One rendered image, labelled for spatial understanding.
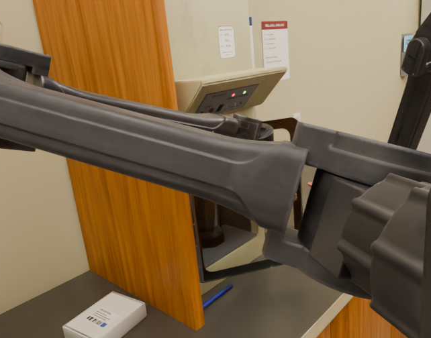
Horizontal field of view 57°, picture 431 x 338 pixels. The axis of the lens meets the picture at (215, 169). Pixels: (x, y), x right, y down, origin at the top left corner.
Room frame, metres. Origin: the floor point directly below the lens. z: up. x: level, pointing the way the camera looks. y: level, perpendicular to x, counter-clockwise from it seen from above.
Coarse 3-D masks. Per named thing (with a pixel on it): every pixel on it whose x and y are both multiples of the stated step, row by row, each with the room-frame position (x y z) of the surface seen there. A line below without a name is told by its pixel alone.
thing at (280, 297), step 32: (64, 288) 1.04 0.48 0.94; (96, 288) 1.02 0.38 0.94; (256, 288) 0.94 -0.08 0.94; (288, 288) 0.92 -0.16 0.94; (320, 288) 0.91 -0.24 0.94; (0, 320) 0.91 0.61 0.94; (32, 320) 0.90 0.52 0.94; (64, 320) 0.88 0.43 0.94; (160, 320) 0.84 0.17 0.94; (224, 320) 0.82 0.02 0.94; (256, 320) 0.81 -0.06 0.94; (288, 320) 0.80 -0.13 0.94; (320, 320) 0.79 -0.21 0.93
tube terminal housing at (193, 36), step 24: (168, 0) 0.94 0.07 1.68; (192, 0) 0.99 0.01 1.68; (216, 0) 1.05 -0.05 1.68; (240, 0) 1.12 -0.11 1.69; (168, 24) 0.93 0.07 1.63; (192, 24) 0.98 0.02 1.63; (216, 24) 1.04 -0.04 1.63; (240, 24) 1.11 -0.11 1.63; (192, 48) 0.98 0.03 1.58; (216, 48) 1.04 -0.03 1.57; (240, 48) 1.10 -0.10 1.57; (192, 72) 0.97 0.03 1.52; (216, 72) 1.03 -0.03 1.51
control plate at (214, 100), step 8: (240, 88) 0.95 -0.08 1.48; (248, 88) 0.98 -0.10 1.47; (208, 96) 0.88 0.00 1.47; (216, 96) 0.90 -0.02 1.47; (224, 96) 0.93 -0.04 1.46; (240, 96) 0.99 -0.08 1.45; (248, 96) 1.02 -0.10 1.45; (208, 104) 0.91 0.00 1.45; (216, 104) 0.93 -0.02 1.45; (224, 104) 0.96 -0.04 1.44; (232, 104) 0.99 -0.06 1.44; (240, 104) 1.02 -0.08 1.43; (200, 112) 0.91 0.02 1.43; (208, 112) 0.94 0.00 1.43; (216, 112) 0.96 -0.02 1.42
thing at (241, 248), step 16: (288, 128) 0.97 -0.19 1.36; (208, 208) 0.92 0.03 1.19; (224, 208) 0.93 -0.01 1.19; (208, 224) 0.92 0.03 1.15; (224, 224) 0.93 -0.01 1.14; (240, 224) 0.94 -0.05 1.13; (256, 224) 0.95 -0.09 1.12; (288, 224) 0.97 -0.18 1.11; (208, 240) 0.92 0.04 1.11; (224, 240) 0.93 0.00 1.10; (240, 240) 0.93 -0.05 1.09; (256, 240) 0.94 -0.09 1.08; (208, 256) 0.91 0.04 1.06; (224, 256) 0.92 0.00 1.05; (240, 256) 0.93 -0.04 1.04; (256, 256) 0.94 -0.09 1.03; (208, 272) 0.91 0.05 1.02; (224, 272) 0.92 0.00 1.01; (240, 272) 0.93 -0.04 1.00
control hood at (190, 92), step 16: (176, 80) 0.92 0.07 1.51; (192, 80) 0.85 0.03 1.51; (208, 80) 0.85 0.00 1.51; (224, 80) 0.88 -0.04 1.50; (240, 80) 0.93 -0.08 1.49; (256, 80) 0.98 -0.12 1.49; (272, 80) 1.04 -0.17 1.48; (192, 96) 0.85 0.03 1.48; (256, 96) 1.05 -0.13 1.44; (192, 112) 0.89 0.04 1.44; (224, 112) 1.00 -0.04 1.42
